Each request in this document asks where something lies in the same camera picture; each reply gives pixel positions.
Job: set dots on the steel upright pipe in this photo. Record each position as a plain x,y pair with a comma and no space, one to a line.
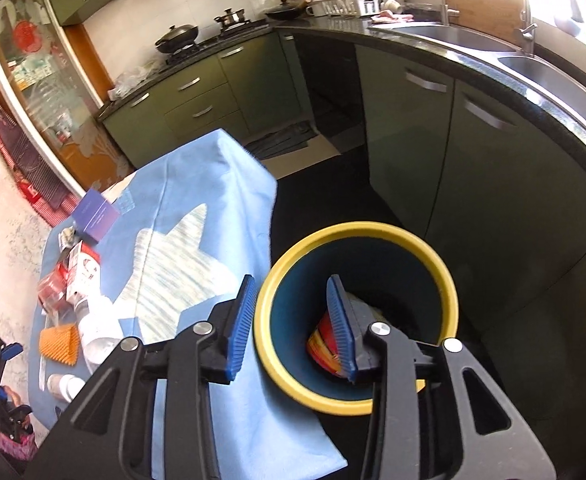
445,5

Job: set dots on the steel sink faucet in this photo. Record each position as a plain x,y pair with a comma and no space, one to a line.
527,25

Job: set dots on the dark floor mat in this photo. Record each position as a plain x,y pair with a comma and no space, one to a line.
280,140

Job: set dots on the small clear plastic wrapper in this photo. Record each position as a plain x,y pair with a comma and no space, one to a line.
125,201

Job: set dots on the steel pot with lid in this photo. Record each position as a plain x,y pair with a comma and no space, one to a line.
230,19

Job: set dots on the pink dish cloth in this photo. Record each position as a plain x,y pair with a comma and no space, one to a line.
393,17

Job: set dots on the orange ridged cup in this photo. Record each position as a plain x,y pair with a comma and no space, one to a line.
60,345

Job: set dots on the black kitchen countertop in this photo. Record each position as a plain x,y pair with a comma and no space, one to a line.
548,110

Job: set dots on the red and white carton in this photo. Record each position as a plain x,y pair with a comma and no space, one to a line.
85,270

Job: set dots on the yellow bin with blue inside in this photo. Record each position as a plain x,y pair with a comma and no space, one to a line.
298,320

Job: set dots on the green drawer cabinet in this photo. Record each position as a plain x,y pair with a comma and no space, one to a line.
193,90

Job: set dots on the wood framed glass door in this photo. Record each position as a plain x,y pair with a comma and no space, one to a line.
38,75

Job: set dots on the red yellow snack packet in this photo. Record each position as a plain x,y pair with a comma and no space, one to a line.
320,347

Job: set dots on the wooden cutting board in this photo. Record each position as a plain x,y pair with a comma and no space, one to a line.
488,5

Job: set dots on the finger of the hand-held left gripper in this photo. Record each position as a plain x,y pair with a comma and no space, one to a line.
4,352
10,414

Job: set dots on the small white-capped bottle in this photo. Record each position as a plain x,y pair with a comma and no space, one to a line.
65,386

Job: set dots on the red clear plastic packet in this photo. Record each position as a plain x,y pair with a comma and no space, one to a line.
50,287

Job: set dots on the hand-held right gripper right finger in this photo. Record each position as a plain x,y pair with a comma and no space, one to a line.
340,332

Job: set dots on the blue tablecloth with pale star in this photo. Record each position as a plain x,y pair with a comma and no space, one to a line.
233,180

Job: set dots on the clear plastic bottle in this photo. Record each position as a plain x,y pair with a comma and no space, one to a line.
98,332

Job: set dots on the green sink cabinet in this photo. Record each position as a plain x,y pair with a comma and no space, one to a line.
498,180

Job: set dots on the red checked cloth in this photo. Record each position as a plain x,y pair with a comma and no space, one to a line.
28,170

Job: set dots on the black frying wok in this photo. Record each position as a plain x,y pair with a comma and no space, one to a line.
283,10

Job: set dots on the pink patterned clothing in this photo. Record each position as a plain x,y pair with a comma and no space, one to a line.
18,447

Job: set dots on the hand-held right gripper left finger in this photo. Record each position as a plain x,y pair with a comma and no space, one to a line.
238,332

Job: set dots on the black wok with lid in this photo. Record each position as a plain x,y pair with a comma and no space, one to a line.
175,37

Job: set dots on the clear plastic bags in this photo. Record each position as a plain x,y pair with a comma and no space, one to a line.
133,80

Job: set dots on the purple gradient box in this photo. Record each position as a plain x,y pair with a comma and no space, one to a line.
95,217

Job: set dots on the white dish rack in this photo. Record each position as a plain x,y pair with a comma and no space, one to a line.
343,7

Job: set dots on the small crumpled wrapper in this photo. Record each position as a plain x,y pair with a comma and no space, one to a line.
68,237

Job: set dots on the black gas stove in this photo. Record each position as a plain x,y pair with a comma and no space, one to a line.
208,42

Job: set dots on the steel sink basin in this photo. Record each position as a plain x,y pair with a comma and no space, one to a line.
558,80
453,37

